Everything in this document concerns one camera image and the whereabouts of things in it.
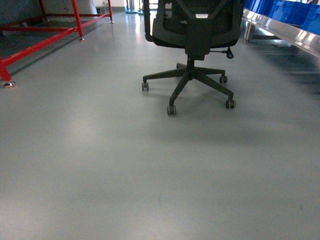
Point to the stainless steel roller rack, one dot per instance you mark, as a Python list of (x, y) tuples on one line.
[(261, 27)]

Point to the black office chair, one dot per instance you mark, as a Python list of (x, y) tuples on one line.
[(199, 27)]

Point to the red metal frame conveyor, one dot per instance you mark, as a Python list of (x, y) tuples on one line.
[(56, 19)]

